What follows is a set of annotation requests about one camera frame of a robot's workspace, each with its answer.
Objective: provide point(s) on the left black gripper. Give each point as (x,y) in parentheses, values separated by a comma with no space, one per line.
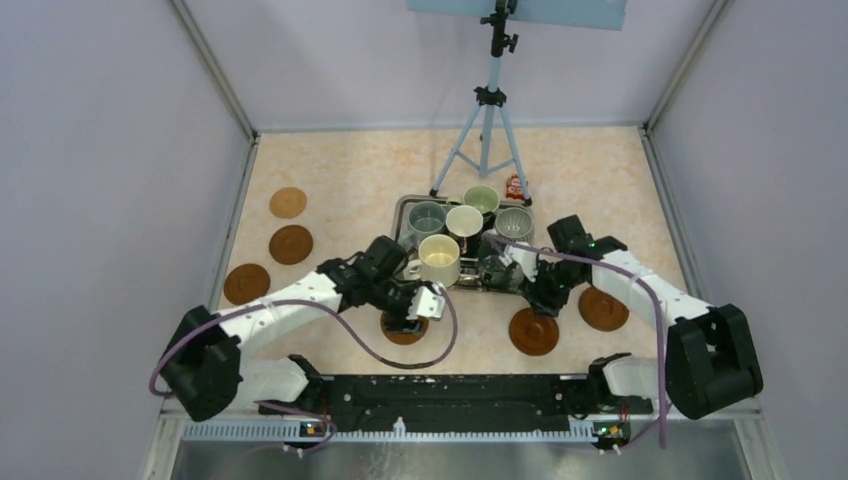
(400,321)

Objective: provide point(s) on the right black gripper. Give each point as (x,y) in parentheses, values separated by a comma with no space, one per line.
(540,298)

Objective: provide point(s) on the brown wooden coaster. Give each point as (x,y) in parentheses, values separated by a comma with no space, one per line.
(404,334)
(291,244)
(533,335)
(246,283)
(601,311)

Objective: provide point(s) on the steel tray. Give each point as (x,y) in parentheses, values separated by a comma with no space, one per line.
(468,280)

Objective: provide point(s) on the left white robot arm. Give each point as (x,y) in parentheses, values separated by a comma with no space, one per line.
(205,365)

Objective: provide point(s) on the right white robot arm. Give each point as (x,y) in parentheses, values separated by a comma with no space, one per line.
(706,358)

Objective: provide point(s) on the light wooden coaster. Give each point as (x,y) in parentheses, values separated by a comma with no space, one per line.
(288,203)

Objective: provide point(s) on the dark teal mug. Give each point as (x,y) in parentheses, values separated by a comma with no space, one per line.
(495,273)

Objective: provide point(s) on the cream mug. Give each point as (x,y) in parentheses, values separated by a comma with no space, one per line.
(438,261)

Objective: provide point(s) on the grey ribbed mug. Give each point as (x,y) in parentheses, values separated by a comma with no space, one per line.
(513,223)

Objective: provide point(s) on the blue-grey mug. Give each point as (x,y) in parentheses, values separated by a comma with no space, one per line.
(424,220)

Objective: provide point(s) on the white faceted mug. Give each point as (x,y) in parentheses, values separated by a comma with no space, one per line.
(464,221)

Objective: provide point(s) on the red owl figurine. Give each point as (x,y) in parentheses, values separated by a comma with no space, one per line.
(514,189)

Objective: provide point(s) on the light green mug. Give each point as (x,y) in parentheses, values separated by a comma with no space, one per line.
(484,198)

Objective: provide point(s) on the blue board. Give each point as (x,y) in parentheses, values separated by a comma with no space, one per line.
(593,14)

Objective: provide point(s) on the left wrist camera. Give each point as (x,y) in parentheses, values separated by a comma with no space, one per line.
(428,302)

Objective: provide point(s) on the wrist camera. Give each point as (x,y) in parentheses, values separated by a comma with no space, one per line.
(428,302)
(520,255)

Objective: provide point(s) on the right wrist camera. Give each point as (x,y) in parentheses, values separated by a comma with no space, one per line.
(520,255)

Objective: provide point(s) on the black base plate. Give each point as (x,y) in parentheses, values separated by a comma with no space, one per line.
(496,403)

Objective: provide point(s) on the blue camera tripod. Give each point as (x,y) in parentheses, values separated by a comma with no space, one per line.
(490,99)

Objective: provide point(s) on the aluminium frame rail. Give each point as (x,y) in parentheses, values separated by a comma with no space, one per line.
(260,423)

